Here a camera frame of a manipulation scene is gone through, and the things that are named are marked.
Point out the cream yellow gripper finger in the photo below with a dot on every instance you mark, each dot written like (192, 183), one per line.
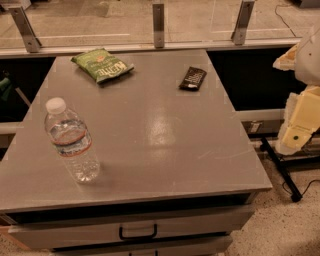
(291, 140)

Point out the green jalapeno chip bag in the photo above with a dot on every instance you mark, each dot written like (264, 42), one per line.
(101, 65)

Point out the grey metal rail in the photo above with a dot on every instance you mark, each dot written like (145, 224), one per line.
(123, 48)

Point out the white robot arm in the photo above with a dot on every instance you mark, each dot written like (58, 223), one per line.
(304, 59)

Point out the black drawer handle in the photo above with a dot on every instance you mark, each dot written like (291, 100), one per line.
(138, 233)

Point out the metal railing bracket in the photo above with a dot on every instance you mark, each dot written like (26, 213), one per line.
(239, 34)
(30, 40)
(158, 25)

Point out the clear plastic water bottle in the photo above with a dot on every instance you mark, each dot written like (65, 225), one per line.
(71, 139)

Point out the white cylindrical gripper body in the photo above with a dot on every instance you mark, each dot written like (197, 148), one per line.
(309, 61)

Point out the dark rxbar chocolate bar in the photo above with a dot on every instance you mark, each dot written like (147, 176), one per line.
(193, 79)

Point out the left metal railing bracket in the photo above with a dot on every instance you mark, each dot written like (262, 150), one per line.
(30, 40)

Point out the grey upper drawer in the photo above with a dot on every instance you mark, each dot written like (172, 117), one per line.
(104, 230)

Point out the middle metal railing bracket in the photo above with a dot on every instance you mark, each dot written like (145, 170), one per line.
(158, 25)

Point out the black metal stand leg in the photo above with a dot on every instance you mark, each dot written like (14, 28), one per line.
(296, 196)

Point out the right metal railing bracket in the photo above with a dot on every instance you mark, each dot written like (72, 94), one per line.
(239, 34)

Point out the grey lower drawer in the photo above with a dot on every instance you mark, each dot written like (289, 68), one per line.
(196, 246)

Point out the grey drawer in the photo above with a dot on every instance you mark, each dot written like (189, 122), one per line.
(104, 230)
(196, 246)

